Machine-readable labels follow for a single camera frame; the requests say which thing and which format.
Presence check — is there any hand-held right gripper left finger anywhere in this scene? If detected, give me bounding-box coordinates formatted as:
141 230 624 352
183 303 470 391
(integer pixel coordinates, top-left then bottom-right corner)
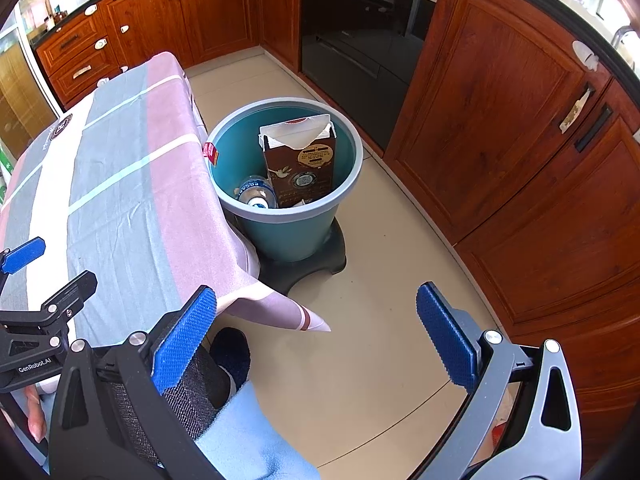
47 284 219 480

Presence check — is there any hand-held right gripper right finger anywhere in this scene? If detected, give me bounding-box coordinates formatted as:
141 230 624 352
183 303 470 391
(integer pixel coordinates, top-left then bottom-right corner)
415 282 583 480

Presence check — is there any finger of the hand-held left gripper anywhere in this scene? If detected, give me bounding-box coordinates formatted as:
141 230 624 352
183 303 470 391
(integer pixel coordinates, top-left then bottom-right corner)
0 237 47 281
27 270 98 343

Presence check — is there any teal trash bin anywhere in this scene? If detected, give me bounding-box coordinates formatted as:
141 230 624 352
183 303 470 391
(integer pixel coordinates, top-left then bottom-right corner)
206 99 363 263

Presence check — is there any clear plastic water bottle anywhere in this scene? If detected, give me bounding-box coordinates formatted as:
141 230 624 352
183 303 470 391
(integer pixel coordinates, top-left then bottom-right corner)
235 175 278 210

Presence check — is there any brown snack box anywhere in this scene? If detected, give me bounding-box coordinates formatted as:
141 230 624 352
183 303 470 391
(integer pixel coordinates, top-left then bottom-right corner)
258 115 337 208

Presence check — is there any person's left hand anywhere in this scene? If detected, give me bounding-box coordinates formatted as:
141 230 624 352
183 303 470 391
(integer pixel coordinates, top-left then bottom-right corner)
27 385 49 443

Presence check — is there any person's leg in dark trousers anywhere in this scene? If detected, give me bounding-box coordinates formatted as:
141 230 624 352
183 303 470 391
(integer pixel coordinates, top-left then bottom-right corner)
107 327 251 461

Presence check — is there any plaid pink grey tablecloth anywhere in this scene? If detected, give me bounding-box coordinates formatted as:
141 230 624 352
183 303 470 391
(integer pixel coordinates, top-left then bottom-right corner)
0 51 332 361

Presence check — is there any light blue fleece garment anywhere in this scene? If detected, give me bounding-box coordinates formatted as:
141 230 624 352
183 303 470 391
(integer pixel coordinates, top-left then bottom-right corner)
192 380 321 480

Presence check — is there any black bin stand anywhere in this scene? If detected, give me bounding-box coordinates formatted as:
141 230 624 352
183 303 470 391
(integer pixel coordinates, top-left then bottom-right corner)
227 217 347 296

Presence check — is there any glass door cabinet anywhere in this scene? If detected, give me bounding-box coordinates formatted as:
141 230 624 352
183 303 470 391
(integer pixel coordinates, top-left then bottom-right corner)
0 0 66 171

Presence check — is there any wooden drawer cabinet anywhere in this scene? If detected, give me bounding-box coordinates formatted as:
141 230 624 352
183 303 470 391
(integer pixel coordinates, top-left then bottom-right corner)
35 5 131 111

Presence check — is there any large wooden panel cabinet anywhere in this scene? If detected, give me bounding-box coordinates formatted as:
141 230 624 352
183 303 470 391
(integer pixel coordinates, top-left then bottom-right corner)
385 0 640 461

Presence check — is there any black built-in oven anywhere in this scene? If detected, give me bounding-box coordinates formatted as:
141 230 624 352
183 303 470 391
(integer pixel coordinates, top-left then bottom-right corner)
300 0 446 151

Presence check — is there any wooden door cabinet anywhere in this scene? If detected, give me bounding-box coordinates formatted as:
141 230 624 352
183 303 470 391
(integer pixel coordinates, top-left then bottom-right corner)
100 0 303 73

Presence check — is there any steel faucet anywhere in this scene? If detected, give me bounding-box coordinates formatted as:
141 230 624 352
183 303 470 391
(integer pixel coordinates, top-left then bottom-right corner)
607 25 640 61

